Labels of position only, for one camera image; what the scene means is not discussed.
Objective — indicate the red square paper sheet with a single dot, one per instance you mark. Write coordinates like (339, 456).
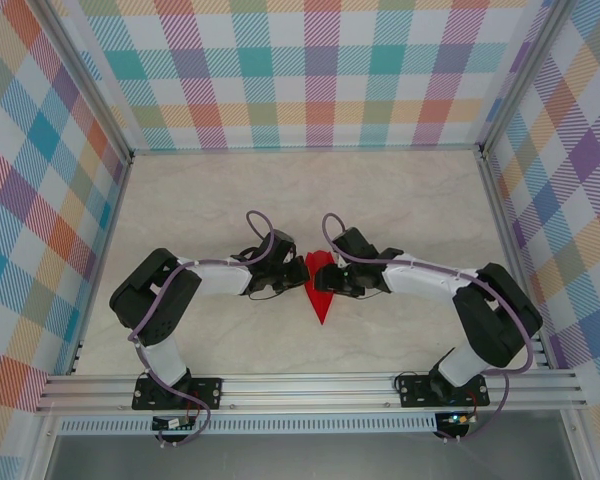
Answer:
(322, 305)

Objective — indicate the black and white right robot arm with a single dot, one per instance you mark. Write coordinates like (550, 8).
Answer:
(500, 320)

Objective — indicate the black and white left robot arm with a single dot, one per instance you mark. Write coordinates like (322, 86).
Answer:
(150, 305)

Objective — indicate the circuit board with green light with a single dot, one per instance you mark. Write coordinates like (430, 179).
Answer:
(457, 419)

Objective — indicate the black circuit board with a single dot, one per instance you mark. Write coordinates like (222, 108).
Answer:
(167, 424)

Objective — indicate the grey metal panel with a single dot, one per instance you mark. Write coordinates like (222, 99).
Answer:
(305, 460)

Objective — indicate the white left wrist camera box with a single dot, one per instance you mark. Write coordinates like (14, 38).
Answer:
(292, 258)

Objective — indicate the wide aluminium mounting rail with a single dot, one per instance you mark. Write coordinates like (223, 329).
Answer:
(305, 392)

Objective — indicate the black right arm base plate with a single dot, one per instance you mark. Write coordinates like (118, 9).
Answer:
(412, 395)

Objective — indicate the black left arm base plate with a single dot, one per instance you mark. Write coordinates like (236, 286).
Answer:
(207, 392)

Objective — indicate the long aluminium frame bar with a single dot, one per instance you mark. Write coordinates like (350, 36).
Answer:
(305, 148)

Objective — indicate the aluminium side frame bar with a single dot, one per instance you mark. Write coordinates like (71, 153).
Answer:
(495, 200)
(118, 197)

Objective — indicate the aluminium frame post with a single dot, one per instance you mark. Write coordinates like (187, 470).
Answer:
(91, 80)
(521, 80)

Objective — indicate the aluminium frame leg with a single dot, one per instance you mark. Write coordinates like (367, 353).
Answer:
(577, 445)
(42, 450)

